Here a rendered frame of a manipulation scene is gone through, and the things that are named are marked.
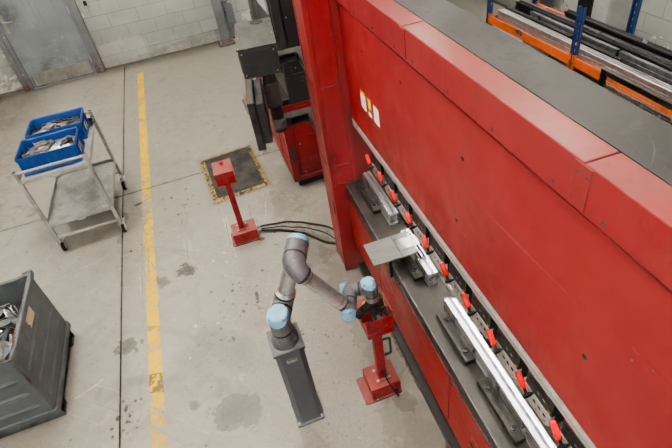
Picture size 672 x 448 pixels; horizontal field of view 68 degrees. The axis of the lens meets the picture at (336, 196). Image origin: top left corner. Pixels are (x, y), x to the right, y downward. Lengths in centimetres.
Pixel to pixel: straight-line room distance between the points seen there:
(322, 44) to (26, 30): 682
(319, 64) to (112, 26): 642
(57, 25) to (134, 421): 676
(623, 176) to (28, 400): 358
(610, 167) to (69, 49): 870
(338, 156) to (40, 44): 672
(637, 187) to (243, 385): 297
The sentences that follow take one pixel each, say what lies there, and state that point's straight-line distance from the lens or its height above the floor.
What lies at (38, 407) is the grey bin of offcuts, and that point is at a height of 22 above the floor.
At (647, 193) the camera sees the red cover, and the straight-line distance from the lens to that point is 124.
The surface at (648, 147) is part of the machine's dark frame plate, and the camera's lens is 139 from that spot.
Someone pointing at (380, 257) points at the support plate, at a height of 100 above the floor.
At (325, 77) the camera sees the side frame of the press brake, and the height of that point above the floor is 172.
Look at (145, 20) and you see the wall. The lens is 915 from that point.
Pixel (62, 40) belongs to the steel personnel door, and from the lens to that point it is 929.
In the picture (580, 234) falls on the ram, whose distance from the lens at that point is 143.
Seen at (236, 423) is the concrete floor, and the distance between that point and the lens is 357.
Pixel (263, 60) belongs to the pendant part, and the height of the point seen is 185.
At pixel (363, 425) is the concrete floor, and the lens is 339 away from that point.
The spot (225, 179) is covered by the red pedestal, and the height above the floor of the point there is 74.
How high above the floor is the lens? 303
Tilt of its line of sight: 38 degrees down
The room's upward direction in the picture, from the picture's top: 9 degrees counter-clockwise
